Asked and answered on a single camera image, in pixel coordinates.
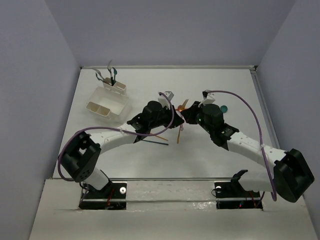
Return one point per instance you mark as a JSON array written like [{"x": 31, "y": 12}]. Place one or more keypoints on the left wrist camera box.
[{"x": 165, "y": 98}]

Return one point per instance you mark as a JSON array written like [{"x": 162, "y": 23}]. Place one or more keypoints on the dark blue chopstick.
[{"x": 155, "y": 142}]

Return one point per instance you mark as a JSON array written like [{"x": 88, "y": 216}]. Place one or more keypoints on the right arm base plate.
[{"x": 231, "y": 196}]

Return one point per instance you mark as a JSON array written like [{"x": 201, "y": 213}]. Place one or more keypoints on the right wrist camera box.
[{"x": 208, "y": 98}]

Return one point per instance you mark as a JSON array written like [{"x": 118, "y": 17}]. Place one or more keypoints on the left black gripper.
[{"x": 171, "y": 116}]

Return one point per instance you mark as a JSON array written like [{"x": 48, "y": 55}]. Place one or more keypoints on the white utensil organizer tray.
[{"x": 110, "y": 103}]

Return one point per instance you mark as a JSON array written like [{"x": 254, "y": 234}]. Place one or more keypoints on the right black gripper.
[{"x": 188, "y": 115}]

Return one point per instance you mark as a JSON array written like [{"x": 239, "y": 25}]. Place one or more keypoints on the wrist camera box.
[
  {"x": 165, "y": 98},
  {"x": 208, "y": 98}
]

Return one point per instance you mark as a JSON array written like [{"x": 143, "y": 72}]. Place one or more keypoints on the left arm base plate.
[{"x": 113, "y": 198}]

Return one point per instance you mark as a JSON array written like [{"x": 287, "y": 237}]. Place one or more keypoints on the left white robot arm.
[{"x": 80, "y": 154}]

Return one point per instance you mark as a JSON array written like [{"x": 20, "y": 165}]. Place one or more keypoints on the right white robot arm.
[{"x": 287, "y": 172}]

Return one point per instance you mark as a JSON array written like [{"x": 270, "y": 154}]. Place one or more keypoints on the teal spoon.
[{"x": 224, "y": 109}]

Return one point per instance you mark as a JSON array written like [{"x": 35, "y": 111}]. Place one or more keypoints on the pink handled silver fork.
[{"x": 109, "y": 67}]

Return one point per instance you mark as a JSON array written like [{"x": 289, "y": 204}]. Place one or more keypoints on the teal fork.
[
  {"x": 100, "y": 79},
  {"x": 115, "y": 72}
]

